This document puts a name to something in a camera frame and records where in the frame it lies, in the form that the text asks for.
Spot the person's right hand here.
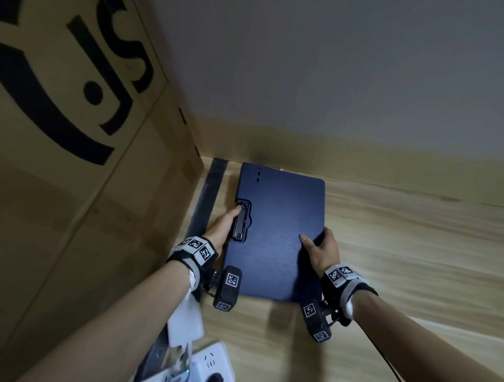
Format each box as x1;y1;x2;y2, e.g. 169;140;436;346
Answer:
299;226;342;278

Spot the person's left hand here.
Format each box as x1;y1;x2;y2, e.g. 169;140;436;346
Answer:
203;205;243;253

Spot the blue folder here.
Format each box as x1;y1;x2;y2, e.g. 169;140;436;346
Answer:
222;162;326;303

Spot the person's left forearm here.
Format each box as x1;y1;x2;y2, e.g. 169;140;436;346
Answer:
15;259;194;382

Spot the person's right forearm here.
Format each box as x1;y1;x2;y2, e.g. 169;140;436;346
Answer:
350;293;504;382

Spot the black desk edge strip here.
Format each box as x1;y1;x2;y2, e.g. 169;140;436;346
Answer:
133;158;228;382

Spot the white power bank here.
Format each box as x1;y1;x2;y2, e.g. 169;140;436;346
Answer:
167;291;205;348

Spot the white power strip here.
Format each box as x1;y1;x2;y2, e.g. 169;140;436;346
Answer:
141;341;237;382

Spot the large printed cardboard box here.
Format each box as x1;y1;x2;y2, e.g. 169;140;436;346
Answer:
0;0;204;382

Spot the left wrist strap with markers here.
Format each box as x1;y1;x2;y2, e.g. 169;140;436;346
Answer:
166;235;219;292

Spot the wrist strap with markers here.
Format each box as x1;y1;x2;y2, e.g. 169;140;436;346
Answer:
166;235;219;292
321;266;379;322

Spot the right wrist strap with markers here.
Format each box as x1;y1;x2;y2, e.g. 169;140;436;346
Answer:
321;266;379;322

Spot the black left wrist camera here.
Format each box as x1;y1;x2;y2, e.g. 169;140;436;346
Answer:
213;266;243;312

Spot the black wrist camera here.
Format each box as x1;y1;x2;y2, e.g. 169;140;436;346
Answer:
302;301;331;343
213;266;243;312

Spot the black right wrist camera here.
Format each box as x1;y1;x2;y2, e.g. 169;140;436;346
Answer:
302;301;331;343

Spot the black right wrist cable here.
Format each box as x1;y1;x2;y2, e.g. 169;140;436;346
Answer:
362;326;399;382

